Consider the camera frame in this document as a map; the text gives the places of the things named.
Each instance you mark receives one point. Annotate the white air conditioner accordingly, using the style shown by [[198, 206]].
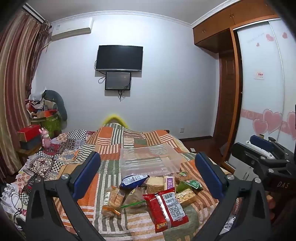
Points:
[[71, 27]]

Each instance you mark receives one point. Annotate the orange green patchwork blanket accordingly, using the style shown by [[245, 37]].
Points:
[[129, 141]]

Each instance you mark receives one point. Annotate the striped brown curtain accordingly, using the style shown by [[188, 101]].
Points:
[[16, 81]]

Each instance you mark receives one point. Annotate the small black wall monitor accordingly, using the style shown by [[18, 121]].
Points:
[[118, 81]]

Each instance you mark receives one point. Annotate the pile of clothes and papers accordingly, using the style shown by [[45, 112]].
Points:
[[37, 100]]

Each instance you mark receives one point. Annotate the red box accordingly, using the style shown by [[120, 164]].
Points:
[[29, 132]]

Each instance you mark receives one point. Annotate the wooden room door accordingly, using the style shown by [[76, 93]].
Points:
[[227, 102]]

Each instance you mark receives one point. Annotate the yellow nut packet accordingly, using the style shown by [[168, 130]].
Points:
[[186, 197]]

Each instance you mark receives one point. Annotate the red snack packet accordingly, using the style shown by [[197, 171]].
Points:
[[166, 208]]

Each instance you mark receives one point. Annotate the clear plastic container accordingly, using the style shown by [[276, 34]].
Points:
[[150, 162]]

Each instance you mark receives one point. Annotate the small brown snack packet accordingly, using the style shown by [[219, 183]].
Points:
[[184, 176]]

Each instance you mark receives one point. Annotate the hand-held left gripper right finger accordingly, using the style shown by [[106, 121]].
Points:
[[208, 178]]

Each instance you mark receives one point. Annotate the green label snack packet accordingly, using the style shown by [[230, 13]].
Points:
[[195, 185]]

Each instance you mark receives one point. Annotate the flat orange box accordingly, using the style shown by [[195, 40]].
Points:
[[47, 113]]

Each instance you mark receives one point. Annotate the pink toy rabbit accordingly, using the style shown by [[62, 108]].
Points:
[[45, 139]]

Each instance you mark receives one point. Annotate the checkered patterned cloth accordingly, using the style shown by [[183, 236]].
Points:
[[46, 162]]

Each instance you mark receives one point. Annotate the black wall television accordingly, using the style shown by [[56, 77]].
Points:
[[119, 58]]

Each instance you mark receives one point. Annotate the brown bread packet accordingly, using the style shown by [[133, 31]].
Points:
[[135, 197]]

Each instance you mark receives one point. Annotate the grey box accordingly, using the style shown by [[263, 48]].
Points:
[[30, 144]]

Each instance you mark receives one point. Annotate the green cardboard box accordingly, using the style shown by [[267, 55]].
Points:
[[50, 126]]

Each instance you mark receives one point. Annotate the orange snack clear packet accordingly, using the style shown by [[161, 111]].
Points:
[[114, 199]]

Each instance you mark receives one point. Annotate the yellow curved tube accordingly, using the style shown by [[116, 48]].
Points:
[[114, 118]]

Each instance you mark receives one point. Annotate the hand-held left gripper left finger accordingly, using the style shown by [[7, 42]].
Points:
[[89, 176]]

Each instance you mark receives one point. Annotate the wooden wardrobe with heart stickers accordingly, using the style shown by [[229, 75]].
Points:
[[261, 69]]

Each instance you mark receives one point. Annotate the person's right hand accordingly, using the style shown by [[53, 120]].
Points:
[[271, 201]]

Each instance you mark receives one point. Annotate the blue white snack packet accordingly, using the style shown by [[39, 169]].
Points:
[[133, 182]]

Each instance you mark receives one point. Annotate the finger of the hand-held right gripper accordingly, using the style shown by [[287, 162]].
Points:
[[245, 154], [261, 142]]

